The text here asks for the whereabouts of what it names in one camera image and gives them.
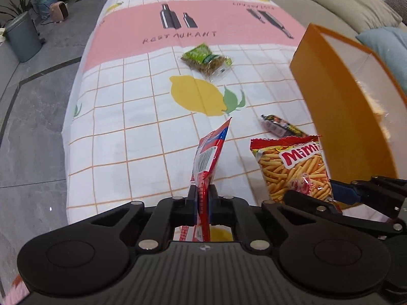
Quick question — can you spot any light blue cushion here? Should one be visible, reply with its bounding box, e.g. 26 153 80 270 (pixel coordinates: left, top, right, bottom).
356 27 407 93

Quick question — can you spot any pink white patterned tablecloth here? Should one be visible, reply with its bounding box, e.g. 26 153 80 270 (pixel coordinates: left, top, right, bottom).
62 0 316 223

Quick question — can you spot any green houseplant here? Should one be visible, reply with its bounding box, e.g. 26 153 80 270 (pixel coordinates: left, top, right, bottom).
0 0 36 30

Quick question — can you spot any beige cushion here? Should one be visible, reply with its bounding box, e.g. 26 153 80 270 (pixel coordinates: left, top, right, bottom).
312 0 402 33

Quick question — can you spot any grey textured cushion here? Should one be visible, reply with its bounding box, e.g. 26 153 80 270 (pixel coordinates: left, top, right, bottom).
385 0 407 24

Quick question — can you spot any pink small heater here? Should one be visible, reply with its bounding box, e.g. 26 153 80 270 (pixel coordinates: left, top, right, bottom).
49 2 69 23

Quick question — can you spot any orange storage box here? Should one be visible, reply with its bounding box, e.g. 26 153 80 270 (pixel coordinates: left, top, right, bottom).
290 24 406 183

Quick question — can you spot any red snack packet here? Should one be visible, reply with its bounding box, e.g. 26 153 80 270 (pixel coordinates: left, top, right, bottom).
179 118 231 242

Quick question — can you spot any green raisin snack bag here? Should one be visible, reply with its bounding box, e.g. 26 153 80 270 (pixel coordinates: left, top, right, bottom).
180 43 232 81

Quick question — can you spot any Mimi fries snack bag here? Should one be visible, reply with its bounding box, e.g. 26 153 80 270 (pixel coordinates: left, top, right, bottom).
250 135 334 204

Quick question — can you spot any grey trash bin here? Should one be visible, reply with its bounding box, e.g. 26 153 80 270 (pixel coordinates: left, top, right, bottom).
5 12 42 63

